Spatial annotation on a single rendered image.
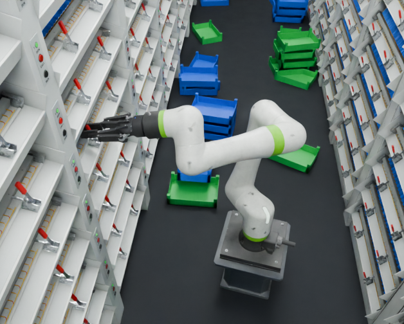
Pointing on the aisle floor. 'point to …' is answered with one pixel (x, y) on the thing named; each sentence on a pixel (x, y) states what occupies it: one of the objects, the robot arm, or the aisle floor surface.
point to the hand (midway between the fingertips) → (90, 130)
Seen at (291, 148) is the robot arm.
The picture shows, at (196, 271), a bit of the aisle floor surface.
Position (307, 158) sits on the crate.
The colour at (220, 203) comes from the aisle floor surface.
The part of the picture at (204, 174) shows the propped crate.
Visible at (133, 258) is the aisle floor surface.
